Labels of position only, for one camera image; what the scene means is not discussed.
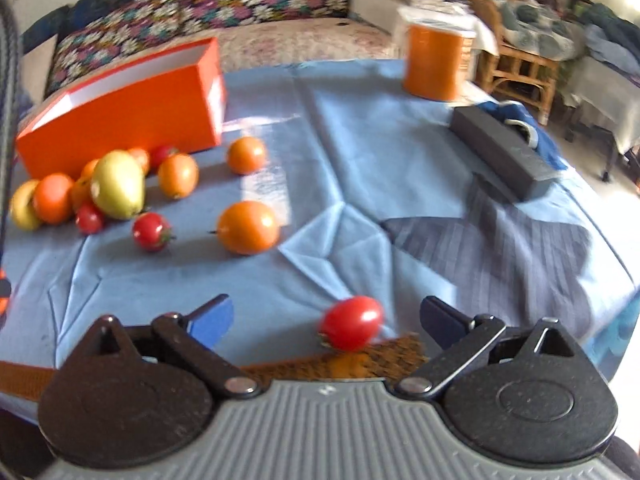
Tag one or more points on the white pillow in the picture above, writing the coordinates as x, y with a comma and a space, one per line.
36, 65

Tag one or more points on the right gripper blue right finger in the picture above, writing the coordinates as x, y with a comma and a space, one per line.
443, 323

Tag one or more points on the quilted sofa bed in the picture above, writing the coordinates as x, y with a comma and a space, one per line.
241, 47

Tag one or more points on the light blue tablecloth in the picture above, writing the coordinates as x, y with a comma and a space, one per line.
383, 201

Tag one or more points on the dark grey rectangular box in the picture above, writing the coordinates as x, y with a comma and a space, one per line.
517, 165

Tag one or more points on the orange cardboard box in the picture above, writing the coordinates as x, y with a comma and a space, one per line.
173, 97

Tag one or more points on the yellow apple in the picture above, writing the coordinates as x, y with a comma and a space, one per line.
22, 210

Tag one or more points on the orange cylindrical container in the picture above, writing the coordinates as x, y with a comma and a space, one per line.
437, 59

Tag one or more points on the left floral cushion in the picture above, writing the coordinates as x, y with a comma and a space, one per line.
134, 27

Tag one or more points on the wicker armchair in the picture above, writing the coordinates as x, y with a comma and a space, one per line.
532, 43

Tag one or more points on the small orange tangerine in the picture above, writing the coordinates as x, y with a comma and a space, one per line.
248, 228
80, 192
87, 171
178, 176
142, 157
247, 155

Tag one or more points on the blue cloth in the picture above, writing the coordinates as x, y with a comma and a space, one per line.
515, 115

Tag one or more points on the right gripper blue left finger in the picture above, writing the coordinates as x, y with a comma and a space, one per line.
210, 322

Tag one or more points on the red cherry tomato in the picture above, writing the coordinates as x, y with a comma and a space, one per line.
158, 155
352, 323
152, 232
89, 219

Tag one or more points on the yellow green pear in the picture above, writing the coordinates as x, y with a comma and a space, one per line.
117, 185

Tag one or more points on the large orange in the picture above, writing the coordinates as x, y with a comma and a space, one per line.
51, 199

